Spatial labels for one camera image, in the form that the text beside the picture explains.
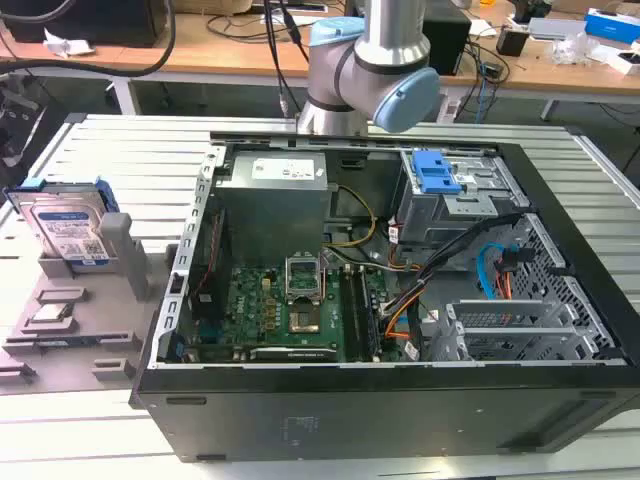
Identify grey parts rack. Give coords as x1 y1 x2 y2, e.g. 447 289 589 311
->
0 212 176 396

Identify blue wire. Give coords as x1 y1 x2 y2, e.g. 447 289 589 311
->
475 243 506 300

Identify yellow wire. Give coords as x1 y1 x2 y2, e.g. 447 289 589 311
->
324 184 377 249

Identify white crumpled paper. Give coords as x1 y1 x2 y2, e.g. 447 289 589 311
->
43 27 95 56

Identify black graphics card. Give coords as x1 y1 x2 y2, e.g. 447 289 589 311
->
249 346 341 362

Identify RAM stick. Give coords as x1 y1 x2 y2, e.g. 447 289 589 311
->
7 337 101 350

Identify silver flat box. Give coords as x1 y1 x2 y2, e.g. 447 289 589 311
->
527 17 586 39

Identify green motherboard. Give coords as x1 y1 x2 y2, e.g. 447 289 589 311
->
197 262 401 364

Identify silver CPU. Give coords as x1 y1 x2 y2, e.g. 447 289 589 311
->
30 302 71 324

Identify blue cardboard box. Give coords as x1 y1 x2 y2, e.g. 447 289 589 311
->
584 7 640 39

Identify wooden desk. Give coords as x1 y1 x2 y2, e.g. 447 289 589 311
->
0 12 640 96

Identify metal socket cover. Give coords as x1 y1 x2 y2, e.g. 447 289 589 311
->
283 254 325 306

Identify black case fan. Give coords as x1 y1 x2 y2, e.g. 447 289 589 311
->
189 209 234 321

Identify small black box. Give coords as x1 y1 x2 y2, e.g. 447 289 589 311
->
495 27 529 56

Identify hard disk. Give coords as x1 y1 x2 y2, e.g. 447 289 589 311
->
2 177 120 266

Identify black open PC case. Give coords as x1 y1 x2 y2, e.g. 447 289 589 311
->
128 130 640 464

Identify metal drive cage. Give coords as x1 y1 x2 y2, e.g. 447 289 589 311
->
429 299 616 362

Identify black RAM slot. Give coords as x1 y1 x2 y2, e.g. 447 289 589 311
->
357 267 382 362
341 267 362 362

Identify black cable with metal plug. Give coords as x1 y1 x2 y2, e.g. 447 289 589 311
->
263 0 310 119

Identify CPU socket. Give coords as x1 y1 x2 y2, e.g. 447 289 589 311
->
288 307 322 335

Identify metal disk bay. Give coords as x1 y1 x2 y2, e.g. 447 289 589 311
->
397 149 529 246

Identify thick black cable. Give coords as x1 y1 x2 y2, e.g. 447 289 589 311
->
0 0 179 79

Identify grey power supply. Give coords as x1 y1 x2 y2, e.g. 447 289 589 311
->
212 152 334 251

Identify orange wire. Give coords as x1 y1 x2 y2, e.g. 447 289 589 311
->
492 259 514 300

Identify black cable bundle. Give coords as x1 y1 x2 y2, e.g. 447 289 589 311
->
379 212 521 321

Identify clear plastic bags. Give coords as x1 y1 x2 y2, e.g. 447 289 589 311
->
552 32 601 64

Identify blue disk bay latch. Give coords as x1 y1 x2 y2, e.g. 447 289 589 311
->
412 149 464 197

